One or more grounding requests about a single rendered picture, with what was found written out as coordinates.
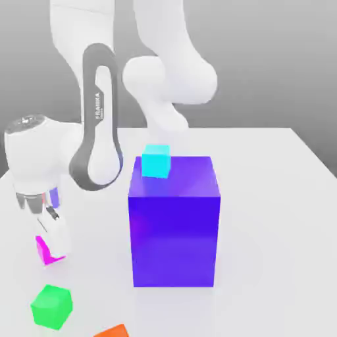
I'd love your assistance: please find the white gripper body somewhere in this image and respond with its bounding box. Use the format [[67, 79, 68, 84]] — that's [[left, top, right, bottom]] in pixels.
[[32, 207, 72, 258]]

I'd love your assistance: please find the small magenta cube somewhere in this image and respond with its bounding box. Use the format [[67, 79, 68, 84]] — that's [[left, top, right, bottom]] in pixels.
[[35, 235, 66, 266]]

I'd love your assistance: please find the small green cube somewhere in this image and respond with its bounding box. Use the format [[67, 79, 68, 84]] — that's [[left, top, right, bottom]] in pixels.
[[30, 284, 74, 331]]

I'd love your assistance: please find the small orange cube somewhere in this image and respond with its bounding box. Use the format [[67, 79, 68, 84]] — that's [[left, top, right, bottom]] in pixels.
[[93, 323, 130, 337]]

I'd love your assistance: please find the small cyan cube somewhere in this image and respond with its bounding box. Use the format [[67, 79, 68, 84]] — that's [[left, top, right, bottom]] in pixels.
[[141, 143, 172, 180]]

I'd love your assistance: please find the large blue box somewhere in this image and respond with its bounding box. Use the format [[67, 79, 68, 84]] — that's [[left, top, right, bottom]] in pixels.
[[128, 155, 221, 288]]

